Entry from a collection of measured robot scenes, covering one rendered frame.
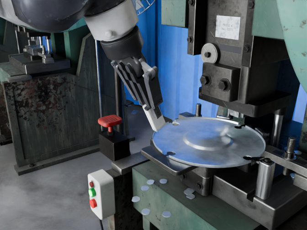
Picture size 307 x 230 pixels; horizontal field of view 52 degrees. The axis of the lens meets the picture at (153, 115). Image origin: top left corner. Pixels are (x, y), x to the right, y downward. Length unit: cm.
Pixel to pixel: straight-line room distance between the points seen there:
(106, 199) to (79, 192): 105
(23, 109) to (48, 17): 175
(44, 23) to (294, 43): 33
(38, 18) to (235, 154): 53
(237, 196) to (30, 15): 60
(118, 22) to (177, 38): 216
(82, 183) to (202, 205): 137
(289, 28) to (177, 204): 56
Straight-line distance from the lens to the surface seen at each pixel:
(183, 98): 278
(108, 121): 101
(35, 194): 209
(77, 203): 195
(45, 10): 48
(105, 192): 97
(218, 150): 79
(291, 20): 41
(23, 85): 217
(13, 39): 393
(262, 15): 69
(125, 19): 55
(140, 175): 95
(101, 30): 55
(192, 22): 83
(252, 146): 83
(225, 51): 81
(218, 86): 78
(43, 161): 237
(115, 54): 57
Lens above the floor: 115
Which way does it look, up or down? 22 degrees down
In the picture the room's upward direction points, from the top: straight up
